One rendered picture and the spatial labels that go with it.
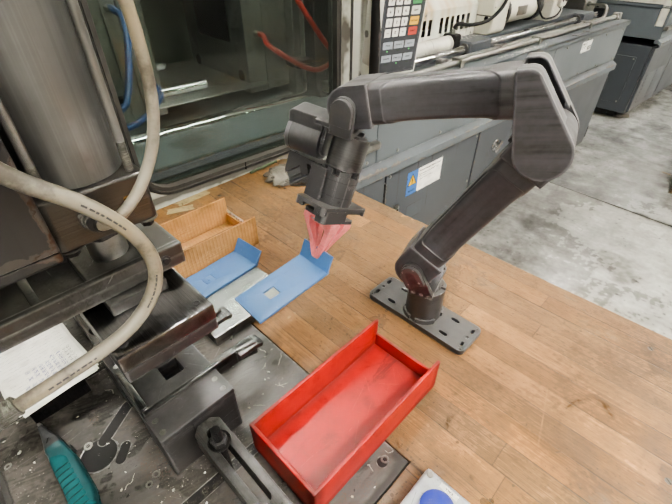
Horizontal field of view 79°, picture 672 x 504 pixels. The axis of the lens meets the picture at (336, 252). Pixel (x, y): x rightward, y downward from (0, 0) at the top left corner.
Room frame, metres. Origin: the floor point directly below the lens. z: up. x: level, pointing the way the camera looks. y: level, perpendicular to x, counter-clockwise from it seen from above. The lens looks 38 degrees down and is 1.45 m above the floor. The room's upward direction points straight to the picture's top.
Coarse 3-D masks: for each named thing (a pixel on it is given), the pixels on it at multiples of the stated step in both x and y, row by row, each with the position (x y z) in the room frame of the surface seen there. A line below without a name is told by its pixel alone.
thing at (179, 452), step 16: (176, 368) 0.35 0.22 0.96; (128, 400) 0.33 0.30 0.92; (224, 400) 0.29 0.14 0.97; (208, 416) 0.27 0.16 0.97; (224, 416) 0.29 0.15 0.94; (240, 416) 0.30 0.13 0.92; (192, 432) 0.26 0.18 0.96; (160, 448) 0.26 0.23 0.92; (176, 448) 0.24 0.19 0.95; (192, 448) 0.25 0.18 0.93; (176, 464) 0.24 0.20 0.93
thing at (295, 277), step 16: (304, 240) 0.56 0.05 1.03; (304, 256) 0.54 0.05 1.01; (320, 256) 0.52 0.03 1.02; (288, 272) 0.51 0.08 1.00; (304, 272) 0.51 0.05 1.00; (320, 272) 0.50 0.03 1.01; (256, 288) 0.48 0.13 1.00; (288, 288) 0.47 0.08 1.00; (304, 288) 0.47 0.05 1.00; (240, 304) 0.45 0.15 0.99; (256, 304) 0.44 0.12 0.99; (272, 304) 0.44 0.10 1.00
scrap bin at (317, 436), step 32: (352, 352) 0.40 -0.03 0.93; (384, 352) 0.42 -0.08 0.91; (320, 384) 0.35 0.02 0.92; (352, 384) 0.36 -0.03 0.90; (384, 384) 0.36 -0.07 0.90; (416, 384) 0.33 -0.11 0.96; (288, 416) 0.31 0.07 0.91; (320, 416) 0.31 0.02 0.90; (352, 416) 0.31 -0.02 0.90; (384, 416) 0.28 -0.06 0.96; (256, 448) 0.26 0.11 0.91; (288, 448) 0.26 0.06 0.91; (320, 448) 0.26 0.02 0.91; (352, 448) 0.26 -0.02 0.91; (288, 480) 0.22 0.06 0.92; (320, 480) 0.22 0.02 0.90
